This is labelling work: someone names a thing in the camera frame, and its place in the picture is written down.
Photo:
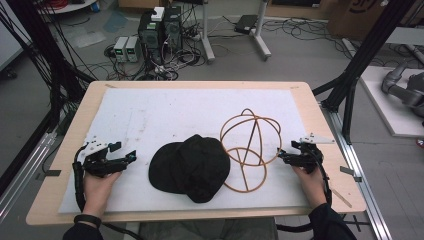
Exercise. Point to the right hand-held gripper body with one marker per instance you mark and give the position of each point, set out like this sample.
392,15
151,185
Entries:
308,158

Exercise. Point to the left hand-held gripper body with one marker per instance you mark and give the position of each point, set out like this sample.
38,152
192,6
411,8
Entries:
100,165

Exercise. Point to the person's left hand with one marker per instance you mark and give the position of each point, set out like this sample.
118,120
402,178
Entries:
98,191

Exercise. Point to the person's right hand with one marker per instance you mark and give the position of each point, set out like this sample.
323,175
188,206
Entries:
311,186

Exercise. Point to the black tape strip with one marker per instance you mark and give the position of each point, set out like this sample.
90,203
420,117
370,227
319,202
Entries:
50,173
348,171

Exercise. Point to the thin wooden stick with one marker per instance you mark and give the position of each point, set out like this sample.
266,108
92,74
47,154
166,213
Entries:
341,197

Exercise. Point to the white table mat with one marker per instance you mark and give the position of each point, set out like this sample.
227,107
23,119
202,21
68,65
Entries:
160,113

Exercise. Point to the black wristband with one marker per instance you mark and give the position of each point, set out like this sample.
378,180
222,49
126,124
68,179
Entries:
87,219

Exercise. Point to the black cap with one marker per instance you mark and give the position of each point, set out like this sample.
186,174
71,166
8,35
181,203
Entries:
190,170

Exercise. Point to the white board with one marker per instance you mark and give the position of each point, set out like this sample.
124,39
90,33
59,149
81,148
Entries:
393,116

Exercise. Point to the grey power supply unit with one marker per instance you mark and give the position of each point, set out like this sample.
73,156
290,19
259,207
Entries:
120,49
133,49

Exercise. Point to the black computer tower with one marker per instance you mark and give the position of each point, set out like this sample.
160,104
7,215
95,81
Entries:
150,36
173,28

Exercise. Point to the white desk leg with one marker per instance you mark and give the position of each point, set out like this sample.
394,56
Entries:
261,33
207,36

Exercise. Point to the flat black box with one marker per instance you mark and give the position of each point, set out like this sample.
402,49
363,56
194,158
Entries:
246,24

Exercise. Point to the small white box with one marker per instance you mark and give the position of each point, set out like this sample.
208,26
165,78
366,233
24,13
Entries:
158,14

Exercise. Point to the blue roll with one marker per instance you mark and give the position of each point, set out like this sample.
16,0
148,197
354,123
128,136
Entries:
95,6

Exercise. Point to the brown cardboard box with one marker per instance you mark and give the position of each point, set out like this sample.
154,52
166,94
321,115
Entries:
356,16

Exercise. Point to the white round table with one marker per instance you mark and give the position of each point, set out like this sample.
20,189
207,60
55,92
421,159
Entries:
71,6

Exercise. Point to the aluminium rail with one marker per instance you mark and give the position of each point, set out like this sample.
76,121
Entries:
23,173
356,173

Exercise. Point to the black frame post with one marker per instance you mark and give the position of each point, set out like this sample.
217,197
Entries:
43,46
363,56

